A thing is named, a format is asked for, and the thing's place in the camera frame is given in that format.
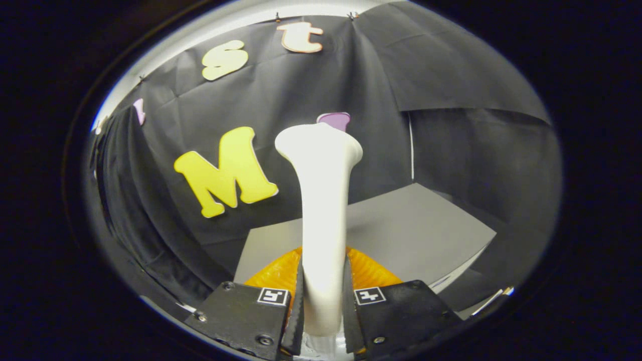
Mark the white wall cable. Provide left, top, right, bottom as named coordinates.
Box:
left=408, top=111, right=416, bottom=182

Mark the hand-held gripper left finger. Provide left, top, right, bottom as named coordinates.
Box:
left=185, top=246, right=305, bottom=361

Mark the white garment steamer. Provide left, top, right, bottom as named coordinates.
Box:
left=274, top=123, right=364, bottom=357

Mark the black suit jacket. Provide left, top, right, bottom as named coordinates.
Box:
left=92, top=114, right=201, bottom=301

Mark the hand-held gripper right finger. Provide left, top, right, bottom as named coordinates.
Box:
left=343, top=246, right=463, bottom=361

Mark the black backdrop cloth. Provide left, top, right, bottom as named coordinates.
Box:
left=93, top=3, right=562, bottom=321

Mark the grey cabinet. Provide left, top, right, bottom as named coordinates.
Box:
left=233, top=183, right=515, bottom=319

